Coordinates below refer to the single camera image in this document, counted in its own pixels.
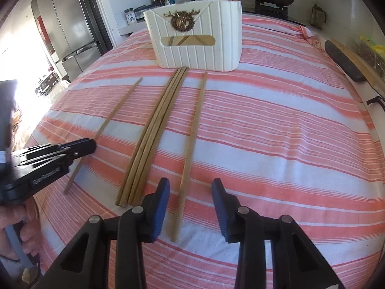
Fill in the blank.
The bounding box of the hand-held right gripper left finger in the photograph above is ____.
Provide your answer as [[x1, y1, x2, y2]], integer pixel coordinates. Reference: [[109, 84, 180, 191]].
[[38, 177, 171, 289]]

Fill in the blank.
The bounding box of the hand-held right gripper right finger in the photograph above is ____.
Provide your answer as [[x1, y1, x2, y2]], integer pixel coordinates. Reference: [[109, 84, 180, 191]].
[[211, 178, 343, 289]]

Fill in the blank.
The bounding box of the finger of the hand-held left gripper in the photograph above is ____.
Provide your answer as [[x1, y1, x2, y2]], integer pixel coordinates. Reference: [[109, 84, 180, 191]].
[[19, 138, 97, 158], [13, 153, 76, 169]]

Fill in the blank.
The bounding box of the bundle of three chopsticks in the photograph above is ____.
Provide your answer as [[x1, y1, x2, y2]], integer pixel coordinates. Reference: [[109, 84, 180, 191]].
[[115, 69, 179, 208]]

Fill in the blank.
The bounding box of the wooden chopsticks bundle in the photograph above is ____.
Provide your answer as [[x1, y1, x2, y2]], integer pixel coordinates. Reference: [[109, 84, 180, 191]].
[[134, 67, 189, 204]]

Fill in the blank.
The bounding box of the cream utensil holder box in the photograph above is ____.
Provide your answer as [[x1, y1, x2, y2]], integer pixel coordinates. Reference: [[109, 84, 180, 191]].
[[143, 0, 243, 72]]

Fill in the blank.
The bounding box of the person's left hand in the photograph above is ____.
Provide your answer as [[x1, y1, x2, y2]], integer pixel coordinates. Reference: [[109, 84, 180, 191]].
[[0, 200, 43, 261]]

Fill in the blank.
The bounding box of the small low table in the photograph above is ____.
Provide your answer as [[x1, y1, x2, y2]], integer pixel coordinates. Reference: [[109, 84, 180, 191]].
[[35, 72, 61, 97]]

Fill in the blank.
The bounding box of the pink white striped cloth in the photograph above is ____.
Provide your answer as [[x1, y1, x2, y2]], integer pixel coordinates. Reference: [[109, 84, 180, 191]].
[[26, 13, 378, 289]]

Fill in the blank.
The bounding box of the red hanging cloth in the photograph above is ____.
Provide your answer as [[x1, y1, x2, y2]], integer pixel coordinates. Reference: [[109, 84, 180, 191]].
[[37, 16, 51, 46]]

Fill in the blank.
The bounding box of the grey refrigerator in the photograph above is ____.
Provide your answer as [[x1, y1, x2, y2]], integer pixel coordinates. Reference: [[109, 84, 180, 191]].
[[30, 0, 101, 82]]

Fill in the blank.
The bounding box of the white lidded spice jar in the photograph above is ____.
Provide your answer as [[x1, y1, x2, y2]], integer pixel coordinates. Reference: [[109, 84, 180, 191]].
[[124, 7, 137, 25]]

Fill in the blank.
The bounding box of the black oblong pad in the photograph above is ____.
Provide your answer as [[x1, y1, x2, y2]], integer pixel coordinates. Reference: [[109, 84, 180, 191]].
[[324, 40, 368, 83]]

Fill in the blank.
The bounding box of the black gas cooktop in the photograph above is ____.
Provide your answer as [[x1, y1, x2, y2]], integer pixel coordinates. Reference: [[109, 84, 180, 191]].
[[241, 5, 306, 26]]

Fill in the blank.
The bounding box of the wooden cutting board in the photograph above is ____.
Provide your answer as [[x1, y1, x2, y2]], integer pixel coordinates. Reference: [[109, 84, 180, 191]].
[[330, 38, 385, 91]]

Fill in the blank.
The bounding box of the black burner grate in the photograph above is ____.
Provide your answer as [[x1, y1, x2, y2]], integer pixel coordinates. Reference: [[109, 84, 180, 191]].
[[255, 1, 290, 19]]

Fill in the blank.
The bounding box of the dark glass jug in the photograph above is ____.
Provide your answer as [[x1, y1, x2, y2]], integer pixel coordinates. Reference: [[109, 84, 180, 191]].
[[310, 4, 327, 30]]

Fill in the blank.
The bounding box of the black door frame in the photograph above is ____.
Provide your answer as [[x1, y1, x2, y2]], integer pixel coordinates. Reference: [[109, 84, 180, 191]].
[[81, 0, 114, 52]]

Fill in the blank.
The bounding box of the black cable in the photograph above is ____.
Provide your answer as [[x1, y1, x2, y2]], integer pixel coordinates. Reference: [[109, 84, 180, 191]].
[[366, 95, 385, 109]]

